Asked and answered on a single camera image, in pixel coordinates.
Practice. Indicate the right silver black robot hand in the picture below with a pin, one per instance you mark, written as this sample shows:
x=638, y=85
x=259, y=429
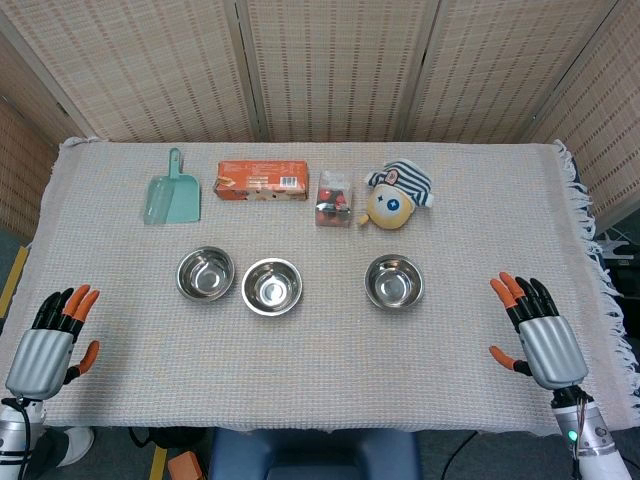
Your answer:
x=550, y=350

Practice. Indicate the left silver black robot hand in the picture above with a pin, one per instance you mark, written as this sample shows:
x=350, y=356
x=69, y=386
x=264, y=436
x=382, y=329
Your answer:
x=42, y=357

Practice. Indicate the small stainless steel bowl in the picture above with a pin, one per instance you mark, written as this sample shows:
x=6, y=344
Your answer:
x=272, y=287
x=205, y=276
x=394, y=283

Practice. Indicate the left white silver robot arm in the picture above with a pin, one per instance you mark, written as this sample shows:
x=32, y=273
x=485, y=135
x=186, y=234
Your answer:
x=12, y=440

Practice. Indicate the blue padded robot base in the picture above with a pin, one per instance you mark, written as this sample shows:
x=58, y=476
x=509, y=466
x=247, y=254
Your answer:
x=315, y=455

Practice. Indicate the white rounded floor object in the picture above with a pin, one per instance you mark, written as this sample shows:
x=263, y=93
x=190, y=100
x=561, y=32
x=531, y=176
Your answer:
x=75, y=445

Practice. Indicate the orange block on floor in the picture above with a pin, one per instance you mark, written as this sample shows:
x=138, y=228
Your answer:
x=184, y=467

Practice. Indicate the woven bamboo screen panel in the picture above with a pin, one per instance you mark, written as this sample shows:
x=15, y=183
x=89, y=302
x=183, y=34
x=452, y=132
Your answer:
x=135, y=70
x=22, y=150
x=335, y=70
x=605, y=130
x=490, y=70

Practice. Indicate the teal plastic dustpan scoop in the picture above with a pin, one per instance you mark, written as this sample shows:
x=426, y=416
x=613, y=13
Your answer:
x=175, y=195

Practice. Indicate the yellow plush doll striped hat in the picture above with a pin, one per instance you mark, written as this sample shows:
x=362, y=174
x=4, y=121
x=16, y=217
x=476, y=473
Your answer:
x=395, y=200

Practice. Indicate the beige woven fringed tablecloth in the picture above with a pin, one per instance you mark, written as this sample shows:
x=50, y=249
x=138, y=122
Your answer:
x=320, y=350

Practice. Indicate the clear packet red black items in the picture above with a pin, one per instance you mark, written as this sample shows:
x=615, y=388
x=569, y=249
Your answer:
x=334, y=200

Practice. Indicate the orange cardboard food box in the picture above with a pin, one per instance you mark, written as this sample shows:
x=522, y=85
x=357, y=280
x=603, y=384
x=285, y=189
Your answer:
x=261, y=180

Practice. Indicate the black equipment with white bracket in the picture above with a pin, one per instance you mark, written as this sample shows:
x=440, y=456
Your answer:
x=622, y=270

